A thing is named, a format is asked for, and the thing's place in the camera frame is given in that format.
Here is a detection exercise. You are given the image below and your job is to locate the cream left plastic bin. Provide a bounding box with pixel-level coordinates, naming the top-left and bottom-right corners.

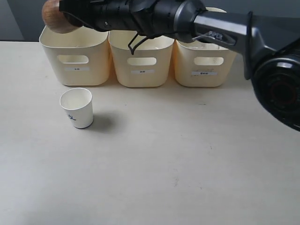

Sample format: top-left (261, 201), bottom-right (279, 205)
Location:
top-left (39, 27), bottom-right (111, 86)

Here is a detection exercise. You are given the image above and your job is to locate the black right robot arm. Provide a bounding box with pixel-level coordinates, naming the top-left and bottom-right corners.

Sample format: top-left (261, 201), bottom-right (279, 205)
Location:
top-left (59, 0), bottom-right (300, 130)

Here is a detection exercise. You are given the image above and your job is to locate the white paper cup blue logo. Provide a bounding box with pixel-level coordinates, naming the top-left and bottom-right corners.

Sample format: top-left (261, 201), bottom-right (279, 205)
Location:
top-left (60, 88), bottom-right (94, 129)

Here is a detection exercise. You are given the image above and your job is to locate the cream middle plastic bin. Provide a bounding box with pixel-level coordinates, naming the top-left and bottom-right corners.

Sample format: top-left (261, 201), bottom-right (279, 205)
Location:
top-left (109, 30), bottom-right (174, 88)

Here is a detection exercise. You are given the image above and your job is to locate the cream right plastic bin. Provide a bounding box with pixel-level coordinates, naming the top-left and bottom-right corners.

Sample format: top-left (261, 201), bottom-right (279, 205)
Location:
top-left (174, 41), bottom-right (236, 88)

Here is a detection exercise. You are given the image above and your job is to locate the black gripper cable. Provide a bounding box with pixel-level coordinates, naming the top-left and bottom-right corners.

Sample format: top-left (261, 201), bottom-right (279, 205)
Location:
top-left (127, 30), bottom-right (162, 56)

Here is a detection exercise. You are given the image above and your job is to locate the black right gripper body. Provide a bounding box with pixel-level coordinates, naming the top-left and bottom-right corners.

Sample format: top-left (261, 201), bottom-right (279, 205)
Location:
top-left (91, 0), bottom-right (178, 35)

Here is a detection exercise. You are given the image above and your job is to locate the cream plastic bin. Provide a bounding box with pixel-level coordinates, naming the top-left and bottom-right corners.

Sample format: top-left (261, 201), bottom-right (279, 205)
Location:
top-left (174, 41), bottom-right (236, 88)
top-left (109, 30), bottom-right (174, 88)
top-left (39, 27), bottom-right (111, 86)

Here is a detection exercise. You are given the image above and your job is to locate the brown wooden cup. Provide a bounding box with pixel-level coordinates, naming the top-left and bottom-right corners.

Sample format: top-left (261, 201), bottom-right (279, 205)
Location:
top-left (42, 0), bottom-right (83, 34)

